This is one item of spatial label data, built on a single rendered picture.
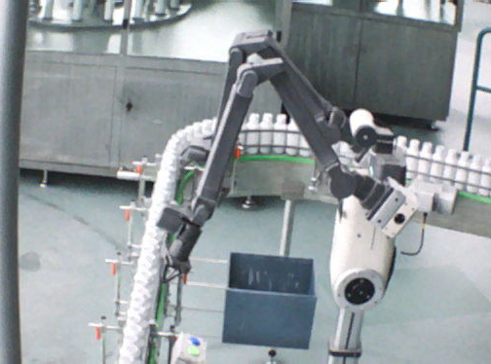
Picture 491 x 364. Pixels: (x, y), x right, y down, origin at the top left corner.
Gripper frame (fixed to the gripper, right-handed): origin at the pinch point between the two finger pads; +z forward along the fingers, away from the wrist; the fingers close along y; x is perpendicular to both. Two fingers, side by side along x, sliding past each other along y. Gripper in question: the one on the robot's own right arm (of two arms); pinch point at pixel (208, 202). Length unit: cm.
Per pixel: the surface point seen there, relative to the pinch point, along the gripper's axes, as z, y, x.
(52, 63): 81, 116, -269
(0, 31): -166, 8, 283
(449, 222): 36, -102, -93
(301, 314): 29.7, -39.0, 9.6
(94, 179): 163, 80, -290
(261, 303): 27.8, -24.5, 10.2
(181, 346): 1, -2, 83
